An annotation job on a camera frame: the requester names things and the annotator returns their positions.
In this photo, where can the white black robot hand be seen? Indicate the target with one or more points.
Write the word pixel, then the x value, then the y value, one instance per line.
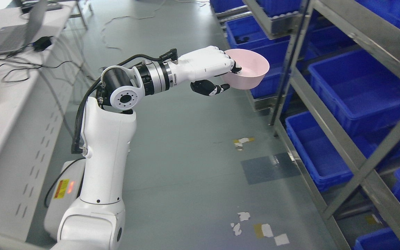
pixel 198 66

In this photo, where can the pink plastic bowl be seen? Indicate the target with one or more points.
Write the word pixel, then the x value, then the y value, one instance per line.
pixel 254 68

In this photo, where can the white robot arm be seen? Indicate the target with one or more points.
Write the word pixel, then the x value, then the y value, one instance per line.
pixel 105 126

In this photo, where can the steel shelf rack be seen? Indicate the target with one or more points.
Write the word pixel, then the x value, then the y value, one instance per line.
pixel 338 107

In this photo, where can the grey laptop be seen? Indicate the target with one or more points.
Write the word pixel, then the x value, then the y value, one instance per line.
pixel 16 37

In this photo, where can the white workbench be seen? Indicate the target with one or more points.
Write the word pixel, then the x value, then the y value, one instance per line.
pixel 32 105

